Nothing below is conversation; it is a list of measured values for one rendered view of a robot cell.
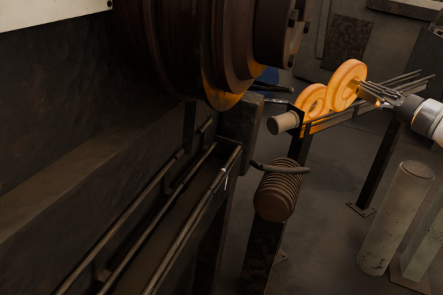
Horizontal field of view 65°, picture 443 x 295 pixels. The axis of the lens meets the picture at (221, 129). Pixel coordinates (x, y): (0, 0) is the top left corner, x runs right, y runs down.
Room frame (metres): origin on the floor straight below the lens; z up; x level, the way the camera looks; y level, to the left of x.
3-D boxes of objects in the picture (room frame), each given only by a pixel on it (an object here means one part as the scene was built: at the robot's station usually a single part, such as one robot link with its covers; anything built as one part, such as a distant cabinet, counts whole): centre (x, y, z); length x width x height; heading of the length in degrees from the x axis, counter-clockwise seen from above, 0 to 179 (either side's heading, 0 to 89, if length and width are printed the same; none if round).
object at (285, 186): (0.91, -0.22, 0.27); 0.22 x 0.13 x 0.53; 163
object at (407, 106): (0.86, -0.46, 0.84); 0.09 x 0.08 x 0.07; 47
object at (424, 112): (0.81, -0.51, 0.83); 0.09 x 0.06 x 0.09; 137
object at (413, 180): (1.08, -0.73, 0.26); 0.12 x 0.12 x 0.52
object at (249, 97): (0.87, -0.05, 0.68); 0.11 x 0.08 x 0.24; 73
